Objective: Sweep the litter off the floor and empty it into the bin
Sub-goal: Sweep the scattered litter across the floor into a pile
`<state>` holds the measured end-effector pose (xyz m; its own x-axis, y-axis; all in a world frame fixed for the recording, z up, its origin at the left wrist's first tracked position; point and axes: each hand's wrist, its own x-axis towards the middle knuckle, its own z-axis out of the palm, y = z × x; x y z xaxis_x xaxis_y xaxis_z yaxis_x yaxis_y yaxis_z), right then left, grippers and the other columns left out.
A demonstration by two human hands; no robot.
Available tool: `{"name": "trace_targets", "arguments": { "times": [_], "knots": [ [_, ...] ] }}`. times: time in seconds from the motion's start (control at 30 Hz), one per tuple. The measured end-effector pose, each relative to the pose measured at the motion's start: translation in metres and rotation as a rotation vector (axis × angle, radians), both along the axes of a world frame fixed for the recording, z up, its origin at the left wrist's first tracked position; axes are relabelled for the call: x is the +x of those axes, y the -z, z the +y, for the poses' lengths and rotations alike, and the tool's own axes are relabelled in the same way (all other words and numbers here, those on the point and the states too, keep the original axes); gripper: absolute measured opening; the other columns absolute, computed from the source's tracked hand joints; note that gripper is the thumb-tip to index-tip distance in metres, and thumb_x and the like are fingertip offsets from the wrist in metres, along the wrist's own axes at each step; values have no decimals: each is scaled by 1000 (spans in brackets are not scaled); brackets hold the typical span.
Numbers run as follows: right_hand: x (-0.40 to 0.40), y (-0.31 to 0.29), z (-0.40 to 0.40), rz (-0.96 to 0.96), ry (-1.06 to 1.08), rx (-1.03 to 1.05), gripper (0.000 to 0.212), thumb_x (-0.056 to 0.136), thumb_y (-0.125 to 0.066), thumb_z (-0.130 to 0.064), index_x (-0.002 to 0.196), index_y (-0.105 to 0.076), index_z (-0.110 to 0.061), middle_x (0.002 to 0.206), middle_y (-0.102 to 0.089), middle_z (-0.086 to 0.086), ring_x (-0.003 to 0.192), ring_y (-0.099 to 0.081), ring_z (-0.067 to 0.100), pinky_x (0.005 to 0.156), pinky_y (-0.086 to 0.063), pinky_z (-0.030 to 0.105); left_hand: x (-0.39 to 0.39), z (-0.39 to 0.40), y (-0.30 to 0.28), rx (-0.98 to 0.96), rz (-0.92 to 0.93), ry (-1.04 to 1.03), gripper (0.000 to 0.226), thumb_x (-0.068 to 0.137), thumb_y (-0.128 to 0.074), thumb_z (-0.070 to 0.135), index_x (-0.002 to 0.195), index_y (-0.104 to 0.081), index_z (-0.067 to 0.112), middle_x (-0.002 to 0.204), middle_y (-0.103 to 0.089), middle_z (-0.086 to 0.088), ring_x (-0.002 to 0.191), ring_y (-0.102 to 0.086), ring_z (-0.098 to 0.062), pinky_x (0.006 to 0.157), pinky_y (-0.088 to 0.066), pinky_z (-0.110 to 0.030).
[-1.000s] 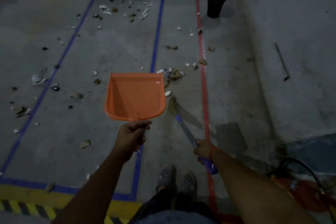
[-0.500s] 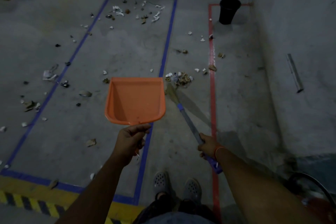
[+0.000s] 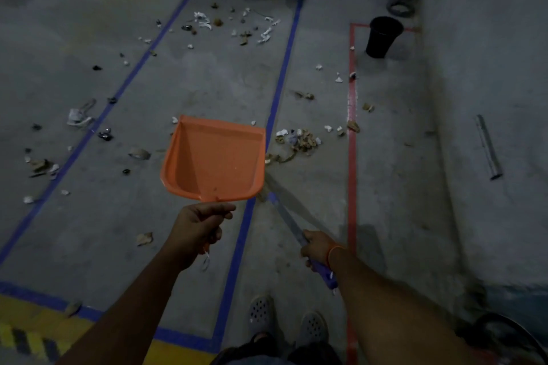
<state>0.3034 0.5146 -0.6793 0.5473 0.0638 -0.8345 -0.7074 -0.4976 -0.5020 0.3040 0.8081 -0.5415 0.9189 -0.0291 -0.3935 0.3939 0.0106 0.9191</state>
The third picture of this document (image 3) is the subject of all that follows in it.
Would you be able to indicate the person's right hand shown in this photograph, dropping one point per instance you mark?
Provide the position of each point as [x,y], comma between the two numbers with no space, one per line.
[319,247]

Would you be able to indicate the person's left hand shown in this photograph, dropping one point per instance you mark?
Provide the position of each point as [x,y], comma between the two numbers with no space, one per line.
[197,228]

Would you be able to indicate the orange plastic dustpan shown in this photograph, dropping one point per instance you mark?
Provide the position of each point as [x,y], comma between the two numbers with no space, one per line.
[214,159]

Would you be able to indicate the pile of paper scraps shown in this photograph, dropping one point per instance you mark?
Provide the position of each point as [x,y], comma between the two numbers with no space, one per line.
[306,140]

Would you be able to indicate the black bucket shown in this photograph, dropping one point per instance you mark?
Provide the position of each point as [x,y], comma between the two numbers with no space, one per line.
[383,39]

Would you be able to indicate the person's right forearm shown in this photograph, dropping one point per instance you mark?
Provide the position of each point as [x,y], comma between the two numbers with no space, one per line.
[385,317]

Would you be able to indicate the person's left forearm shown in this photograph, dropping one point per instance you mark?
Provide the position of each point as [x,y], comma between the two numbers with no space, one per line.
[128,317]

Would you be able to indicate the orange wrist band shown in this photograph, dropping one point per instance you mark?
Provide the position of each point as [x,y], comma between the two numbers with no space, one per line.
[331,255]

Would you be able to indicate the black patterned trousers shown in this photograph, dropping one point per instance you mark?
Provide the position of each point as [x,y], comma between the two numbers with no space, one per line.
[317,354]

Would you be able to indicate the short metal bar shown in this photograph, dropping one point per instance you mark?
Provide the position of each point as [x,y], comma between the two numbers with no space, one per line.
[488,146]

